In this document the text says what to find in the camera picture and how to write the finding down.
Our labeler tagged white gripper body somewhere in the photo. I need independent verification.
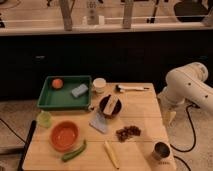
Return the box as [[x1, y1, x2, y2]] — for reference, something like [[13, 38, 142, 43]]
[[157, 87, 184, 117]]

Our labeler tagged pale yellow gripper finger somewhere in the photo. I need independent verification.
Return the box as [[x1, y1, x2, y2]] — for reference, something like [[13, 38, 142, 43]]
[[163, 111, 176, 126]]

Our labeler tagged dark grape bunch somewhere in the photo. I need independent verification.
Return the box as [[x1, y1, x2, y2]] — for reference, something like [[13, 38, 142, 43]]
[[116, 125, 141, 142]]

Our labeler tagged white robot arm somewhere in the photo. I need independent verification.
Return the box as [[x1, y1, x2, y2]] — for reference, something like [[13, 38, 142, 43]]
[[157, 62, 213, 126]]

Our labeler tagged red bowl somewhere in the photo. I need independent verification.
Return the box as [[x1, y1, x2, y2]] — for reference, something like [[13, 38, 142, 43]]
[[49, 121, 79, 152]]

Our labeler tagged metal cup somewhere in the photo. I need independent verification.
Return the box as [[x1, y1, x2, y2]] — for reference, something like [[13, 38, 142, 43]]
[[152, 142, 170, 161]]

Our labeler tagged wooden block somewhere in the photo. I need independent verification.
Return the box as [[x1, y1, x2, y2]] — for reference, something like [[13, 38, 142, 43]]
[[103, 95, 118, 115]]

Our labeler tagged grey blue cloth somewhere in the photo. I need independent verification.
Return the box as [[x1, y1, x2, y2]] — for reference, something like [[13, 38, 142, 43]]
[[89, 112, 108, 134]]

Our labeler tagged white cup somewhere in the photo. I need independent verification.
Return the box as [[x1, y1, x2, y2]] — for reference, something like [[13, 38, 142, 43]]
[[93, 78, 106, 93]]

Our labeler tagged blue sponge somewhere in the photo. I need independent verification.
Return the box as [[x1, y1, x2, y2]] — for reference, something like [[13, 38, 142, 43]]
[[71, 84, 88, 98]]

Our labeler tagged green cucumber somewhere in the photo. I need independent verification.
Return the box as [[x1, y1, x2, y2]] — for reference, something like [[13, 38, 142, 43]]
[[61, 141, 87, 162]]

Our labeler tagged green plastic tray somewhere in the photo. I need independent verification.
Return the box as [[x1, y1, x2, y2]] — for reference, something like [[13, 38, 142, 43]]
[[37, 75, 92, 110]]

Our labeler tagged orange fruit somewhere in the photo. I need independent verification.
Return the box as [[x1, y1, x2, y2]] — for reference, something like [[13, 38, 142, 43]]
[[51, 78, 63, 89]]

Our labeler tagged green cup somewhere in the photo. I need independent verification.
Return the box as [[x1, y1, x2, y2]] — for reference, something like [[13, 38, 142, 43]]
[[37, 111, 51, 128]]

